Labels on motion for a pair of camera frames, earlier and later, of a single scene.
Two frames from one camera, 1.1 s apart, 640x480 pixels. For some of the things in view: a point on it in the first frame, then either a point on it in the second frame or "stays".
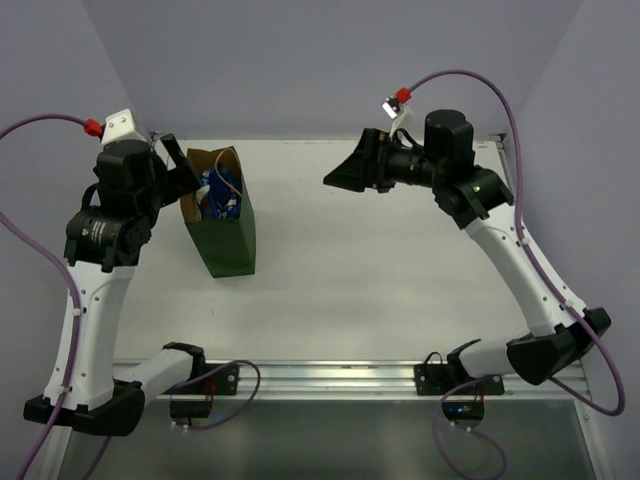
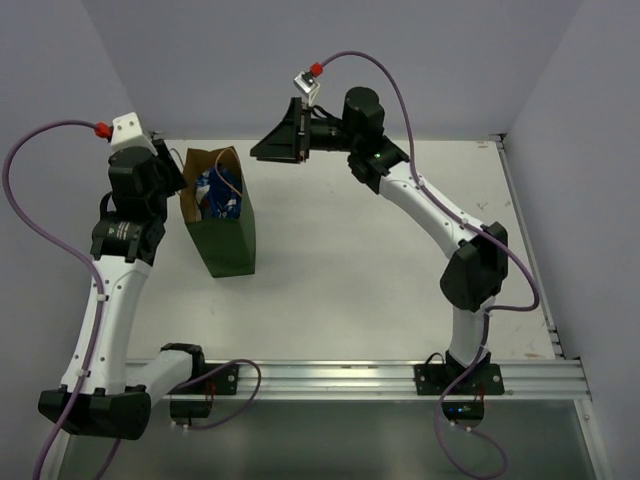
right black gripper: (379, 159) to (305, 132)
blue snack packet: (219, 200) stays
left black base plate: (191, 398) stays
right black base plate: (433, 377) stays
